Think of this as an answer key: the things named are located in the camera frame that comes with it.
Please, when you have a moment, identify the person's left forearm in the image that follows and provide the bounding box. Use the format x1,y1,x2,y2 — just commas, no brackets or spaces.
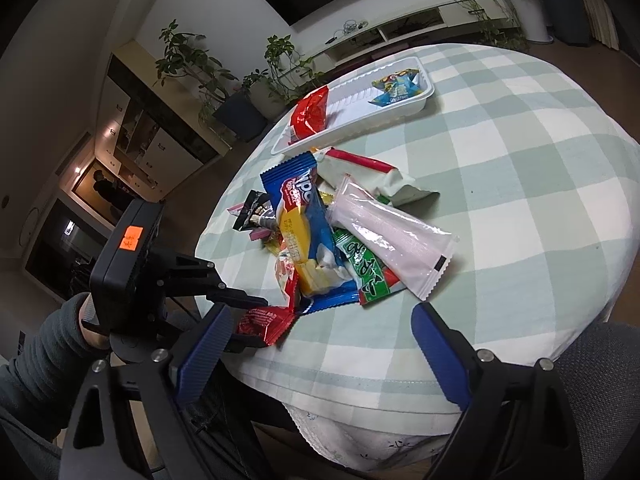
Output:
0,292,108,441

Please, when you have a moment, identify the clear white snack packet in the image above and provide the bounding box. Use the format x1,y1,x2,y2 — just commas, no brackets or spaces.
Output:
325,174,460,302

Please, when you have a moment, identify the light blue snack packet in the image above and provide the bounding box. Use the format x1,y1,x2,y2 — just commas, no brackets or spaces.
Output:
369,82,418,109

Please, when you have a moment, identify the white lace undercloth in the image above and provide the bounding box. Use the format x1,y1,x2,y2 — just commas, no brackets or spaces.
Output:
285,400,467,474

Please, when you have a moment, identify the black snack packet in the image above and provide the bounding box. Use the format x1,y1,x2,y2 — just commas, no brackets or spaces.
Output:
234,190,278,233

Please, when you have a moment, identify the dark grey planter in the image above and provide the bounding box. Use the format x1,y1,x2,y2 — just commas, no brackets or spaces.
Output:
534,0,592,47

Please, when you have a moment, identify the large blue snack packet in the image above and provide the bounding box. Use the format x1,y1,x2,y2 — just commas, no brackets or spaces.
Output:
260,152,361,316

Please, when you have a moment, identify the white television cabinet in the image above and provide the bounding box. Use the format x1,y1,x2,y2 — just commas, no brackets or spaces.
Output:
300,0,521,68

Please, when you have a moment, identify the tall leafy houseplant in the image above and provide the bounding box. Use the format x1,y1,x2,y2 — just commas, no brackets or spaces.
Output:
154,19,238,131

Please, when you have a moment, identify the dark blue square planter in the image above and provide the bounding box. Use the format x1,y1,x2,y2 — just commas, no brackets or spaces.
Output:
214,91,269,144

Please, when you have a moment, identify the white red-striped snack packet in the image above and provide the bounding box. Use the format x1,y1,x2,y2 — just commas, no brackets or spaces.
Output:
310,146,441,208

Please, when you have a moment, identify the person's left hand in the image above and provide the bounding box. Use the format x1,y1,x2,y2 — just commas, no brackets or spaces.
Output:
80,305,113,357

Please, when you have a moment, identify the blue yellow chip packet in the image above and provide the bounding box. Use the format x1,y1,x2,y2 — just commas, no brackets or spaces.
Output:
379,67,426,92

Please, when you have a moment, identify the dark red snack packet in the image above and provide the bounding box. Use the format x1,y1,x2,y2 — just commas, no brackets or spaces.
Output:
234,306,299,347

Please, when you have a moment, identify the white wall cupboard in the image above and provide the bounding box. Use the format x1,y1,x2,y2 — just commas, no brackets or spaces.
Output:
94,52,232,197

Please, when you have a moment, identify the bright red snack packet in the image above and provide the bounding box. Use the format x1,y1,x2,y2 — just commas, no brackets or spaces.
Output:
287,86,331,143

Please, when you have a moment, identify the bushy green houseplant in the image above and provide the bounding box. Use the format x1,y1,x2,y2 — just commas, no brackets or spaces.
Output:
242,34,327,111

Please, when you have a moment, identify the white plastic tray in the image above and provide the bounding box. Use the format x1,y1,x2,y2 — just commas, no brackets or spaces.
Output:
270,56,435,156

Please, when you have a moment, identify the small white plant pot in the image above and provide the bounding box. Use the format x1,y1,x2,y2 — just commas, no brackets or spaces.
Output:
249,81,287,119

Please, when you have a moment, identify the grey fabric chair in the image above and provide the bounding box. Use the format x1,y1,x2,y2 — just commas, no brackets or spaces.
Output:
554,320,640,480

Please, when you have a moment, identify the tall white plant pot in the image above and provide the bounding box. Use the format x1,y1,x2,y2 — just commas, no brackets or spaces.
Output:
500,0,554,44

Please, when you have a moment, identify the green snack packet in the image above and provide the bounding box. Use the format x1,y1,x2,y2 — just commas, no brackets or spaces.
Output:
332,227,406,307

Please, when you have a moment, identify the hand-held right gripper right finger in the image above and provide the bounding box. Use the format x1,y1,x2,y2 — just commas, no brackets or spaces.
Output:
411,302,587,480

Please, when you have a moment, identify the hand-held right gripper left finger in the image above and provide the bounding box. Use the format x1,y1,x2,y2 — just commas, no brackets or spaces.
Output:
57,304,236,480

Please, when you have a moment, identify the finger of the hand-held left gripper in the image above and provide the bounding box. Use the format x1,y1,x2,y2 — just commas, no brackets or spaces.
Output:
160,252,271,312
224,331,268,352

